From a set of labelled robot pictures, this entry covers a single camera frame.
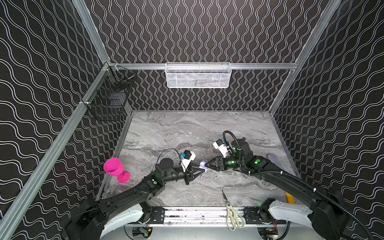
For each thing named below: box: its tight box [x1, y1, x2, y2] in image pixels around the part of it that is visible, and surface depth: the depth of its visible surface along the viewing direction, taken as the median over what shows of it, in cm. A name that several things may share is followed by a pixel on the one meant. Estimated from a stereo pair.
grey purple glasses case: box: [266, 153, 284, 170], surface depth 94 cm
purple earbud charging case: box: [199, 159, 209, 173], surface depth 73 cm
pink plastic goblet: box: [103, 157, 131, 184], surface depth 79 cm
